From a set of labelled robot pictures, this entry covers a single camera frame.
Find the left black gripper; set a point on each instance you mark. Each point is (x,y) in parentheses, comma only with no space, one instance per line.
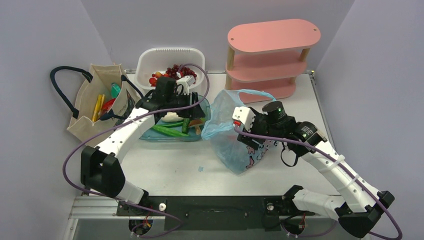
(192,114)

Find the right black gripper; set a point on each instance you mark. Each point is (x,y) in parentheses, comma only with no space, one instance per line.
(255,142)

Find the blue plastic grocery bag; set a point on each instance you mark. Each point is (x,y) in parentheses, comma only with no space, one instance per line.
(219,130)

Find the beige canvas tote bag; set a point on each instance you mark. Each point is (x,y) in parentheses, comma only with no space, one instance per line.
(105,99)

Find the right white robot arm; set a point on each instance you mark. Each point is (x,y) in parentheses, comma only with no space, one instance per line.
(357,207)

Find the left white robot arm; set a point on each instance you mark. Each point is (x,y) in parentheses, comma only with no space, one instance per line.
(101,165)

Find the red cherries pile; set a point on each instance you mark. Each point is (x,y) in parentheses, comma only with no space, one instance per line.
(154,78)

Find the red grape bunch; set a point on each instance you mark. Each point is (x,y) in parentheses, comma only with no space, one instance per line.
(175,73)

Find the dark green cucumber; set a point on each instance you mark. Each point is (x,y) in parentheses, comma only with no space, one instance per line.
(185,126)

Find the long green okra pod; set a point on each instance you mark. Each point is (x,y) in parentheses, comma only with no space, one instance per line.
(168,131)

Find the white plastic basket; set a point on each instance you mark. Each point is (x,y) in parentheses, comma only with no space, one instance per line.
(160,59)

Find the brown mushroom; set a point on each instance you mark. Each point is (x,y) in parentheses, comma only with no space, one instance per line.
(196,124)

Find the blue transparent tray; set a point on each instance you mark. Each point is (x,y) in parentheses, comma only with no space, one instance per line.
(155,136)

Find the teal packet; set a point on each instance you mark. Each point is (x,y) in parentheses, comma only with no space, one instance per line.
(115,90)

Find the pink three-tier shelf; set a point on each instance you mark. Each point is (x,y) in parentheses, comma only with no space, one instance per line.
(269,56)

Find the red snack packet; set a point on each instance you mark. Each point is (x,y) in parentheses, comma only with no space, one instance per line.
(106,107)

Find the yellow snack packet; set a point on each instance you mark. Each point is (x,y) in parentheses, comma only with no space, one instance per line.
(97,107)

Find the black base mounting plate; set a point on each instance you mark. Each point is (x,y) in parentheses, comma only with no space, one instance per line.
(216,213)

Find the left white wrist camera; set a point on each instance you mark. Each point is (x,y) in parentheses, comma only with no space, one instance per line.
(184,84)

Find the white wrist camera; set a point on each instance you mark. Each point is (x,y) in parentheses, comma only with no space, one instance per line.
(184,84)
(243,116)

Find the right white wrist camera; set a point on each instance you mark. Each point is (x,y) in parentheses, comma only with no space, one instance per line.
(243,116)

